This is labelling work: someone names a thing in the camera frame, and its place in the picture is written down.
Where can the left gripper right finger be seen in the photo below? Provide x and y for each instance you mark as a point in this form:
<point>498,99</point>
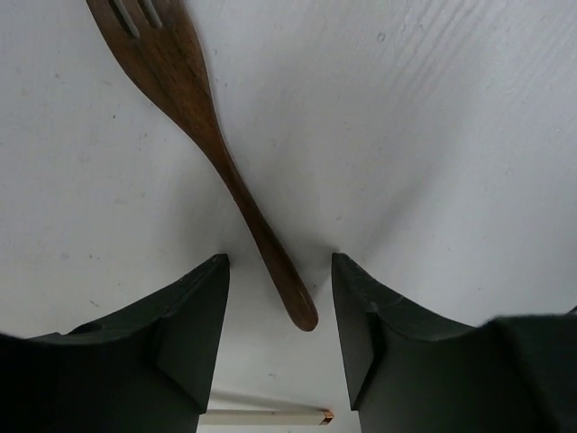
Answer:
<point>408,369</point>

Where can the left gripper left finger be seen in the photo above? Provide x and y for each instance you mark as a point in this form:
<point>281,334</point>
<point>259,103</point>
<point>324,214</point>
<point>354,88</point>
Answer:
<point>147,367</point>

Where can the beige wooden spoon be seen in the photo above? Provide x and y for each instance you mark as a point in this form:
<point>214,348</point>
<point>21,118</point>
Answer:
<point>266,418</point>

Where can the brown wooden fork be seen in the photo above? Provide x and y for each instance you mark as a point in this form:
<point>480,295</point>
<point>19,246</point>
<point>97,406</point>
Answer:
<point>156,45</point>

